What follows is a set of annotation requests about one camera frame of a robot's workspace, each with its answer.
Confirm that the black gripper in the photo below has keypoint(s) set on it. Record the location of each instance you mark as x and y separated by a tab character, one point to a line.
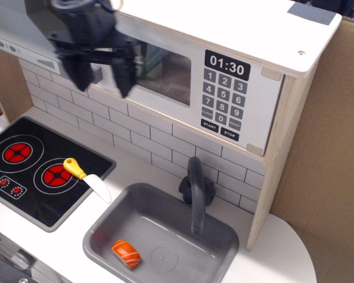
91	36

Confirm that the yellow handled toy knife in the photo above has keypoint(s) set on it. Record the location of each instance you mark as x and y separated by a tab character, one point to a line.
98	186

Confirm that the dark grey toy faucet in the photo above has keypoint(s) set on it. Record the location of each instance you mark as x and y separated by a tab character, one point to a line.
197	194

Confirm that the orange salmon sushi toy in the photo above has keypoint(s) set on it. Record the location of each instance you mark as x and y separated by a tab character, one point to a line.
126	253

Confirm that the wooden microwave cabinet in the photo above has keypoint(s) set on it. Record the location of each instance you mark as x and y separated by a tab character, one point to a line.
290	44

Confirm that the black toy stove top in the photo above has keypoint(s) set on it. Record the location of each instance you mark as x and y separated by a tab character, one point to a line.
33	180

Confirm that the grey tape patch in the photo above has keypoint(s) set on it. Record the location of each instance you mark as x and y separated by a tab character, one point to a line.
311	13

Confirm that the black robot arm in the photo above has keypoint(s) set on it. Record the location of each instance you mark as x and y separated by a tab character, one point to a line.
91	37

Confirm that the brown cardboard panel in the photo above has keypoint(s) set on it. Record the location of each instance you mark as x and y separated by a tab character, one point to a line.
316	191

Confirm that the grey toy sink basin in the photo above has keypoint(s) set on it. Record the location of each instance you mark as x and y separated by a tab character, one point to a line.
158	226

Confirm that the grey oven front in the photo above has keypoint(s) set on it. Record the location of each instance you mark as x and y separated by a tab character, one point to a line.
17	265

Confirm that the green toy vegetable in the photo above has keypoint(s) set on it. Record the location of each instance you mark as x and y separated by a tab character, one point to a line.
149	60

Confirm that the white toy microwave door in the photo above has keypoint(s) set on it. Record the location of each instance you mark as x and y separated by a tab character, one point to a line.
215	77

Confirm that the grey range hood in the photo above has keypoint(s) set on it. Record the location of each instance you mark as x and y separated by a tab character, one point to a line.
24	28

